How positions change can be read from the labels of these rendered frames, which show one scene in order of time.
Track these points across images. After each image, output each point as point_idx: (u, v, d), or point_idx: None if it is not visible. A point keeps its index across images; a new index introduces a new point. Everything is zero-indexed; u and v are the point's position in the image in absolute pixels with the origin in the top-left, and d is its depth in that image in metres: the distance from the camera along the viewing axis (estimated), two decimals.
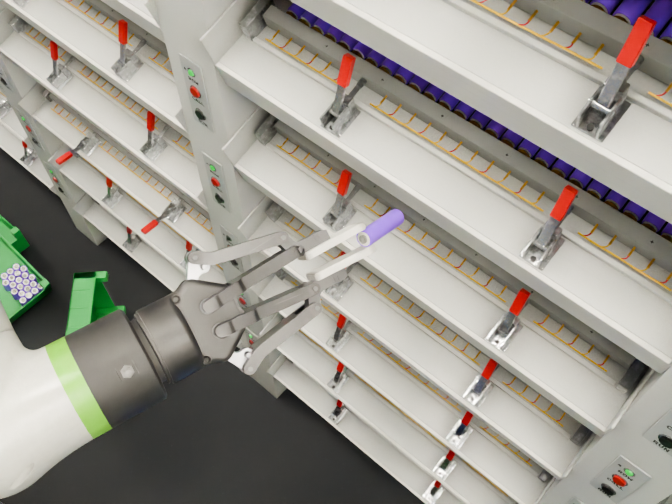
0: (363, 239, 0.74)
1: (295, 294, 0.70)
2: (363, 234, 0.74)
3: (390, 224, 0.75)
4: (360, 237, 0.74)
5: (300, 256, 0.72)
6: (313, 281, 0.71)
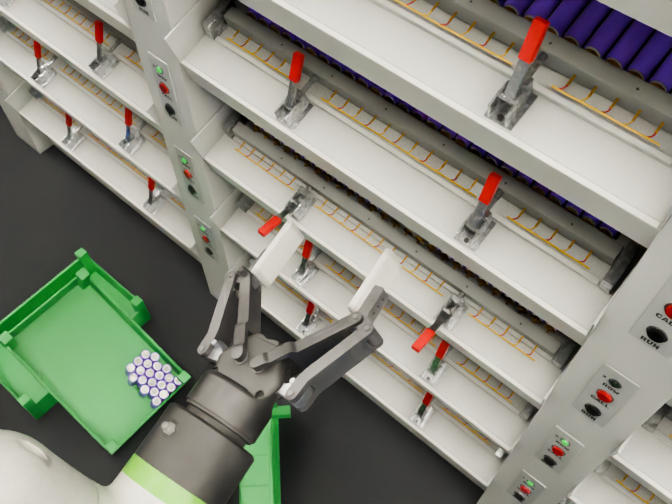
0: None
1: (335, 325, 0.66)
2: None
3: None
4: None
5: (259, 280, 0.75)
6: (355, 315, 0.66)
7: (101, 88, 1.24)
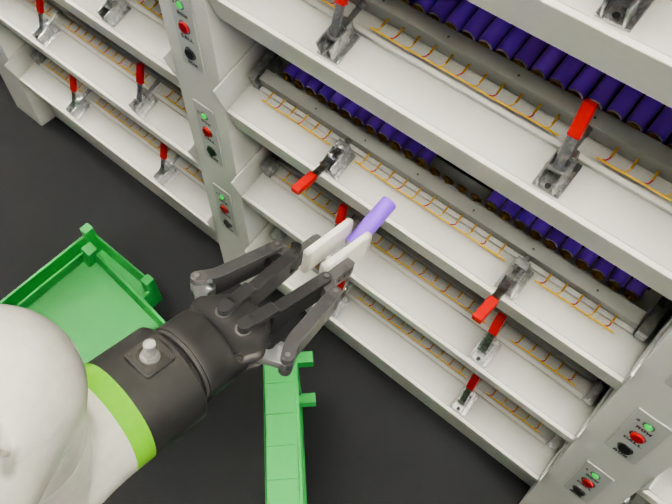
0: (495, 195, 0.86)
1: (281, 280, 0.71)
2: (500, 194, 0.86)
3: None
4: (496, 198, 0.85)
5: (321, 276, 0.70)
6: (299, 265, 0.72)
7: (110, 39, 1.12)
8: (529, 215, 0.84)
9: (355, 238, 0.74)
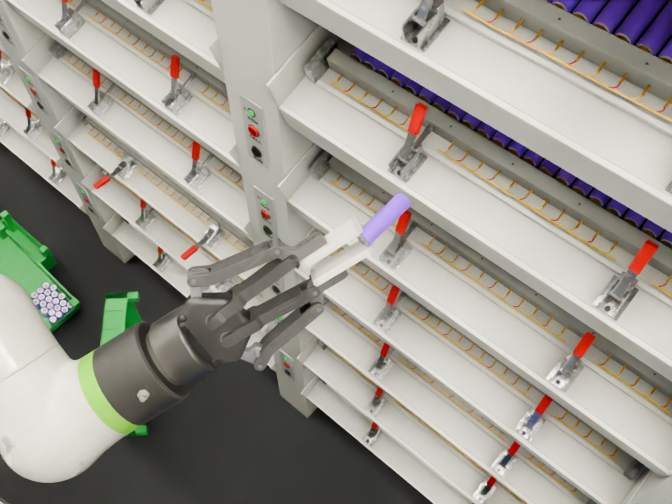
0: None
1: (295, 300, 0.73)
2: None
3: None
4: None
5: (299, 260, 0.73)
6: (313, 284, 0.73)
7: (4, 90, 1.76)
8: None
9: None
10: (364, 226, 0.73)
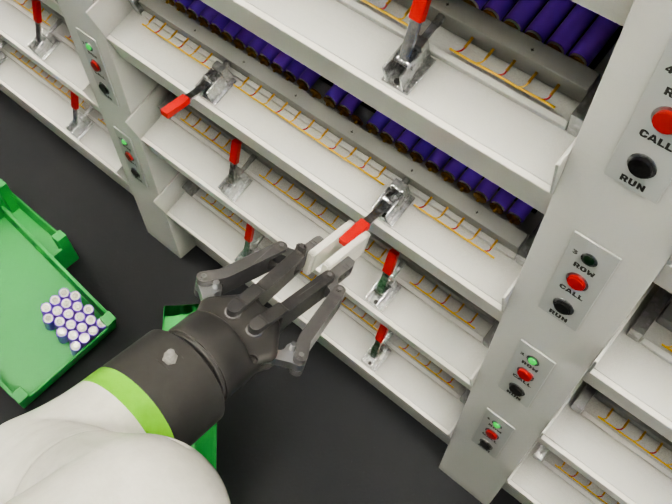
0: (376, 116, 0.79)
1: (313, 283, 0.68)
2: (381, 115, 0.79)
3: None
4: (377, 119, 0.79)
5: (306, 264, 0.71)
6: (325, 273, 0.70)
7: None
8: (410, 136, 0.78)
9: (333, 92, 0.81)
10: (356, 100, 0.81)
